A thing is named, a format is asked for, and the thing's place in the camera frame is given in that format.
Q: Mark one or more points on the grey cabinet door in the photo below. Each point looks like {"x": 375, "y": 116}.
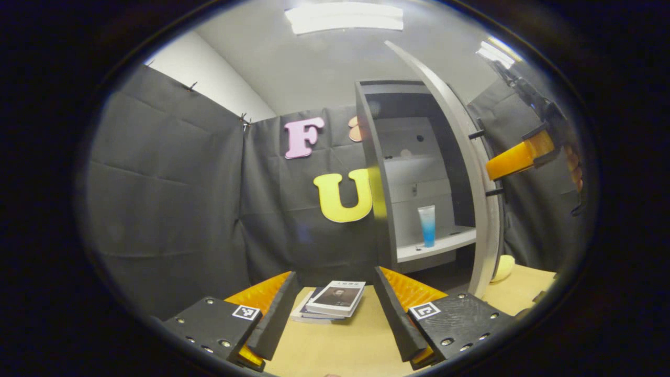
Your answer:
{"x": 473, "y": 173}

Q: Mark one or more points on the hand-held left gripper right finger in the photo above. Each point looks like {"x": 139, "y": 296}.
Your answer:
{"x": 400, "y": 324}

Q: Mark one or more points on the grey cabinet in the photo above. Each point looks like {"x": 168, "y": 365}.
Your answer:
{"x": 374, "y": 183}

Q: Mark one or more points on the yellow round sponge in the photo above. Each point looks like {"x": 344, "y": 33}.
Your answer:
{"x": 503, "y": 268}

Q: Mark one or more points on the blue book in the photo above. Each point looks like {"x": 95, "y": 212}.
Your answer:
{"x": 301, "y": 313}

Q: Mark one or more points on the black backdrop cloth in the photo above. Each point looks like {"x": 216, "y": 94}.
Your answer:
{"x": 167, "y": 199}

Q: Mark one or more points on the white book with portrait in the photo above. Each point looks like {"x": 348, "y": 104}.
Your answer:
{"x": 335, "y": 298}

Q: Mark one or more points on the white cabinet shelf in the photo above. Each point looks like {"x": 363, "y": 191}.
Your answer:
{"x": 445, "y": 242}

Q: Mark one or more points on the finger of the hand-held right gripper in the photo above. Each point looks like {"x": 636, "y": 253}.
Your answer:
{"x": 513, "y": 159}

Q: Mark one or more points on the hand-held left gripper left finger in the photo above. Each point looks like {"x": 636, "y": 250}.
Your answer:
{"x": 275, "y": 319}

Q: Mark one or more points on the large ceiling light panel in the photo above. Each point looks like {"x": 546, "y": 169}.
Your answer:
{"x": 345, "y": 17}

